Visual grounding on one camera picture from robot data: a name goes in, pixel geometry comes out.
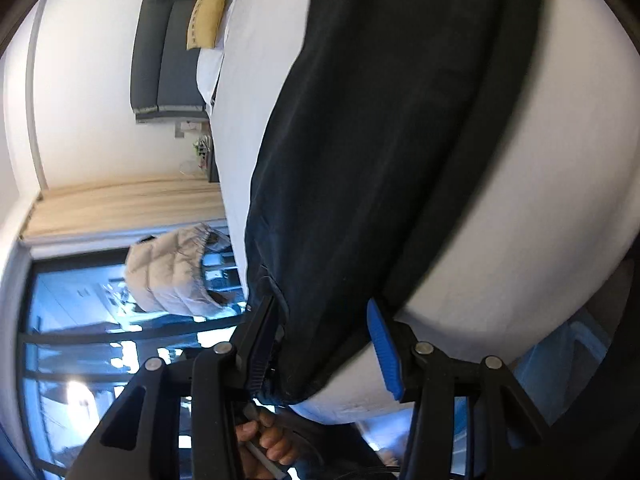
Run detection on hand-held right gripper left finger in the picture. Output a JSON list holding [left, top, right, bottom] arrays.
[[65, 295, 291, 480]]

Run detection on black pants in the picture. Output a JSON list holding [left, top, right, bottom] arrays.
[[243, 0, 546, 406]]

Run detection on grey upholstered headboard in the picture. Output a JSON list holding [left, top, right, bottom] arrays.
[[130, 0, 231, 123]]

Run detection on grey nightstand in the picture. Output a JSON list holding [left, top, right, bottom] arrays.
[[206, 120, 222, 184]]

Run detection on person's left hand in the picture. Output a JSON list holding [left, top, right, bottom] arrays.
[[235, 407, 301, 480]]

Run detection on yellow pillow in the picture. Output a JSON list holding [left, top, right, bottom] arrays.
[[186, 0, 231, 52]]

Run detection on black framed window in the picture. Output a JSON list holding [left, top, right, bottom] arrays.
[[17, 230, 251, 480]]

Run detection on beige puffer jacket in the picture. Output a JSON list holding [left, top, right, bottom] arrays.
[[124, 223, 226, 317]]

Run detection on bed with white sheet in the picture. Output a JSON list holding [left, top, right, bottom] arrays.
[[197, 0, 640, 426]]

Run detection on white pillow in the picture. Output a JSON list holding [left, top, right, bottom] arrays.
[[196, 47, 224, 106]]

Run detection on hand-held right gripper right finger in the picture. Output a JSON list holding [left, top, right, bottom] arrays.
[[366, 297, 551, 480]]

